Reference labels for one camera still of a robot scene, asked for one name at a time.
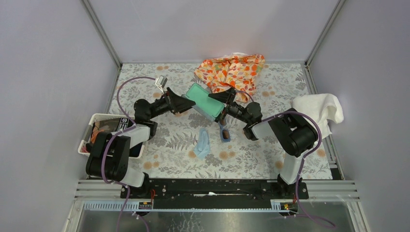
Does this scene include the orange floral fabric bag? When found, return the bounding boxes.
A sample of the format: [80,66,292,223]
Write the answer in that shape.
[194,53,265,102]

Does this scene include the dark blue glasses case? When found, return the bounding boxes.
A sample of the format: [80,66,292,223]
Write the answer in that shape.
[185,83,224,121]

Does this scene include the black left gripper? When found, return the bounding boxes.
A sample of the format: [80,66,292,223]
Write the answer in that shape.
[148,87,196,121]

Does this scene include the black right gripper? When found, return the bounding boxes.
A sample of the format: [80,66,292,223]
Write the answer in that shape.
[202,87,251,125]

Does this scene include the floral grey tablecloth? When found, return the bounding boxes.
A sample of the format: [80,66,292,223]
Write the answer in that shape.
[90,62,333,180]

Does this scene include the blue frame sunglasses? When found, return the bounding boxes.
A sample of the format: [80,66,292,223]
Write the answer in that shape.
[218,122,231,143]

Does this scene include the white towel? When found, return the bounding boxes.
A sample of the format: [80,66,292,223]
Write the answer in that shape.
[291,93,344,139]

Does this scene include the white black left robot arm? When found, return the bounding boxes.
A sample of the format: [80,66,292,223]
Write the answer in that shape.
[86,88,195,199]

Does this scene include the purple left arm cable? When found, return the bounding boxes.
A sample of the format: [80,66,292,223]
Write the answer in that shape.
[101,76,158,232]

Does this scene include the aluminium frame profile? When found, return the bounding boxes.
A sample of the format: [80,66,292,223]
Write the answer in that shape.
[64,178,369,232]

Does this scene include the black pouch in basket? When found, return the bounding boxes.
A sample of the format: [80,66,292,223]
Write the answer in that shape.
[80,117,132,156]

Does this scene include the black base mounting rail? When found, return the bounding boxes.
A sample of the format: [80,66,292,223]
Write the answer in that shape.
[120,178,309,210]

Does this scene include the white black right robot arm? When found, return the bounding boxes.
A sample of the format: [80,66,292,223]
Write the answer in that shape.
[208,87,322,199]

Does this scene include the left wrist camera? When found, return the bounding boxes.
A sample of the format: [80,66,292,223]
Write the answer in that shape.
[155,75,168,93]

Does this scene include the white perforated plastic basket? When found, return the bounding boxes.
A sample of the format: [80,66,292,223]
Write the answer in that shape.
[78,113,150,160]

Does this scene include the light blue cleaning cloth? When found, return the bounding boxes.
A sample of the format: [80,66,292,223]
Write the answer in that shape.
[193,128,211,159]

